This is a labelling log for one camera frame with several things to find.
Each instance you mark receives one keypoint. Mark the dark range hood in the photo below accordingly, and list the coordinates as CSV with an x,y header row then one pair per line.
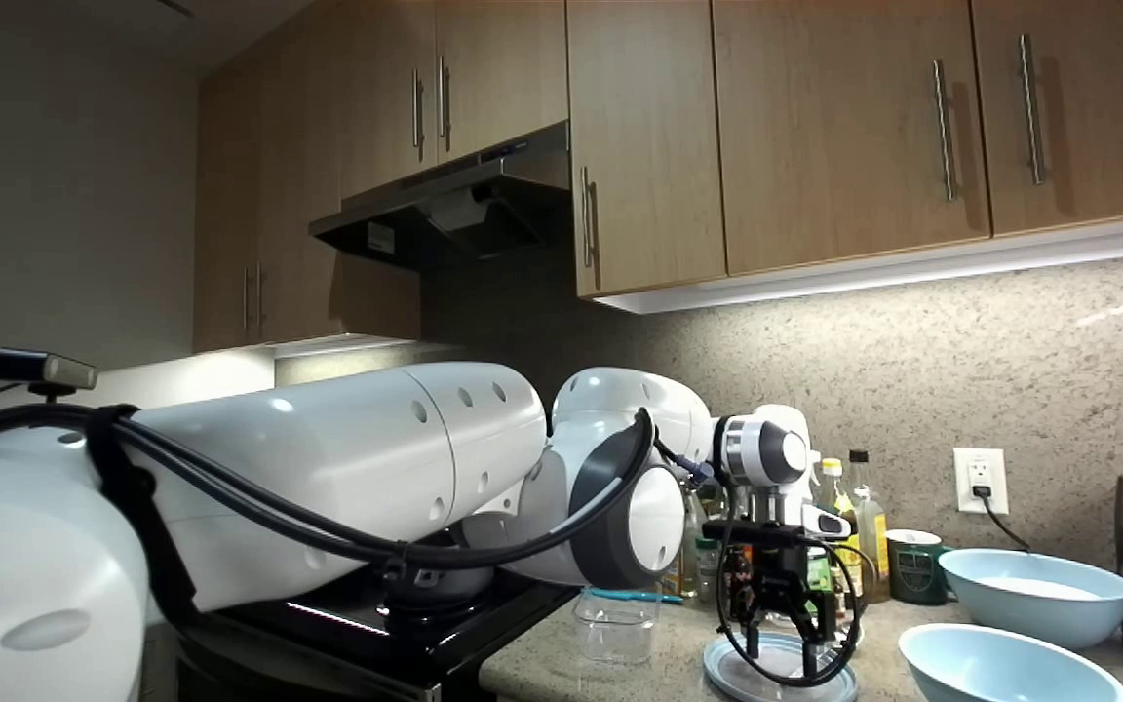
x,y
458,215

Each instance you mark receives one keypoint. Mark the light blue bowl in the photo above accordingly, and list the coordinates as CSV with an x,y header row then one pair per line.
x,y
991,665
1035,594

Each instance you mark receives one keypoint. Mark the clear glass container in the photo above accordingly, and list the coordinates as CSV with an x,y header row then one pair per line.
x,y
612,630

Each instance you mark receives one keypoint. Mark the wall power outlet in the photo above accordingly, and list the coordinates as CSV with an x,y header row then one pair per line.
x,y
980,478

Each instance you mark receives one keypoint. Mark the wooden wall cabinets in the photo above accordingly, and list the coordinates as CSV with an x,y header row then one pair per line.
x,y
836,129

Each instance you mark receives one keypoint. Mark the black electric stove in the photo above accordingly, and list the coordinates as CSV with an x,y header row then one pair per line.
x,y
367,640

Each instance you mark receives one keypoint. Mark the yellow oil bottle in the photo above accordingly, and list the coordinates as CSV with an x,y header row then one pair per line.
x,y
870,529

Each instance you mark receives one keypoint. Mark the green jar white lid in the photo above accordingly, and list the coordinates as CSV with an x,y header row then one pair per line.
x,y
915,568

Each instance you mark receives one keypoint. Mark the light blue round lid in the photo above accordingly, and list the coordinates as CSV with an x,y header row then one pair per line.
x,y
779,681

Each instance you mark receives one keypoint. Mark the black webcam on stand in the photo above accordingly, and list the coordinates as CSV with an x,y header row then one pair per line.
x,y
41,371

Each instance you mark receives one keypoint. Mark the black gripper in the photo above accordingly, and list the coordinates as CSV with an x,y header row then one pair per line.
x,y
779,578

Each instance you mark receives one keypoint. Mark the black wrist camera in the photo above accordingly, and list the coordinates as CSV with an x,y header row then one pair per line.
x,y
781,529

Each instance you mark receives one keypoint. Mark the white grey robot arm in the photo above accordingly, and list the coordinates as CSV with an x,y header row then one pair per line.
x,y
329,456

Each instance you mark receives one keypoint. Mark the under cabinet light strip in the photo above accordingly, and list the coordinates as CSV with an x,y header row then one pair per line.
x,y
915,266

